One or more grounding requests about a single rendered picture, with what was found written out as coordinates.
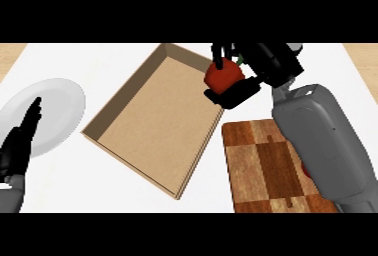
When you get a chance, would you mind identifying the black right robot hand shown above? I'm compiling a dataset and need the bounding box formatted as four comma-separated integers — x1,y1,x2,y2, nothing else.
202,42,305,111

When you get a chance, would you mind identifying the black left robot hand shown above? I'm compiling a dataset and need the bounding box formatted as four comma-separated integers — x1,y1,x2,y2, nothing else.
0,96,44,185

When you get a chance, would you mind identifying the red bell pepper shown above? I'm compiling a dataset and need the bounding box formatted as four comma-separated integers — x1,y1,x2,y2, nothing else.
203,56,246,96

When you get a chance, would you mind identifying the shallow cardboard box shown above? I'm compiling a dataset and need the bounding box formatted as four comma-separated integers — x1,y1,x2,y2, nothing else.
79,43,227,201

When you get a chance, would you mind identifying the wooden checkered cutting board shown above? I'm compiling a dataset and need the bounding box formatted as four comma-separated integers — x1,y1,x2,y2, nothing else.
220,118,341,214

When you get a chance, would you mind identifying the white round plate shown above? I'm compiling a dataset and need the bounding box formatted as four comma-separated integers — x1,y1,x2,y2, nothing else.
0,77,87,159

